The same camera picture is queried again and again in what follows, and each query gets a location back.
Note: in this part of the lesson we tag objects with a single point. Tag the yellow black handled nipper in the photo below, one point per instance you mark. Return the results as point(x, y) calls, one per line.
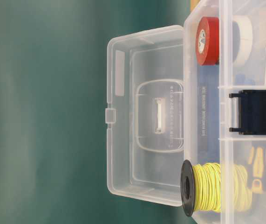
point(256, 169)

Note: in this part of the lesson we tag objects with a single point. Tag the clear plastic toolbox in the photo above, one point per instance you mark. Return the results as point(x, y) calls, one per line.
point(209, 112)

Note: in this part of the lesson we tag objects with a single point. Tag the white tape roll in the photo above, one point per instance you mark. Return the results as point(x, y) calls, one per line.
point(242, 39)

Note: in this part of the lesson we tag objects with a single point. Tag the black toolbox latch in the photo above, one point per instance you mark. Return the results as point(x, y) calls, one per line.
point(252, 112)

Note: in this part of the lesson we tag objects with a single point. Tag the red electrical tape roll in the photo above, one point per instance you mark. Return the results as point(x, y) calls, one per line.
point(207, 41)

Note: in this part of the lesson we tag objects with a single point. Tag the clear toolbox lid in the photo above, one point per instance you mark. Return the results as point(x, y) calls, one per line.
point(145, 115)

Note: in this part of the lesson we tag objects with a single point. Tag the yellow wire spool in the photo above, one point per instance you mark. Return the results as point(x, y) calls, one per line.
point(201, 188)

